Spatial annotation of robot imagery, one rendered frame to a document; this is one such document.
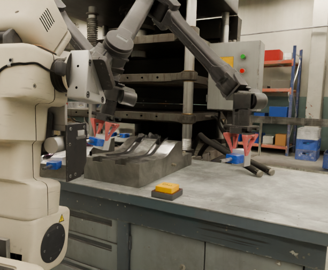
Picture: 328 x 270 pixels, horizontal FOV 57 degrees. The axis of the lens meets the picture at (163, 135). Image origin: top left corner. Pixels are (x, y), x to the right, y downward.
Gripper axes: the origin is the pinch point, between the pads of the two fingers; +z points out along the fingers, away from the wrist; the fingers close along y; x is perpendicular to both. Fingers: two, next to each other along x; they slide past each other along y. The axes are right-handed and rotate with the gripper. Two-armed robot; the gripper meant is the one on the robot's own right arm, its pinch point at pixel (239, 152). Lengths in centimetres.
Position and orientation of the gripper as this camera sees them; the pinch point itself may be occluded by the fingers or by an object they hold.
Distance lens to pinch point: 105.0
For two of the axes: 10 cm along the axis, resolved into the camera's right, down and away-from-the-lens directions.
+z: -0.1, 9.9, 1.2
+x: -7.5, 0.7, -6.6
